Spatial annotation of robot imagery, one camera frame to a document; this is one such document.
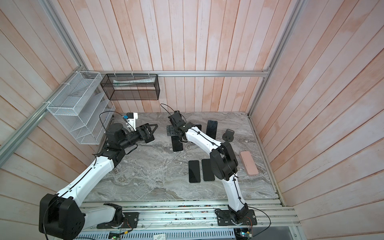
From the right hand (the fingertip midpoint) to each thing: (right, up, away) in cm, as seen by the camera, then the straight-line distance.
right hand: (174, 128), depth 95 cm
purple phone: (+1, -11, +7) cm, 14 cm away
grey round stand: (+37, -6, +8) cm, 39 cm away
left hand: (-8, 0, -19) cm, 21 cm away
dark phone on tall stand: (+24, 0, +3) cm, 25 cm away
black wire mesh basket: (-32, +30, +9) cm, 45 cm away
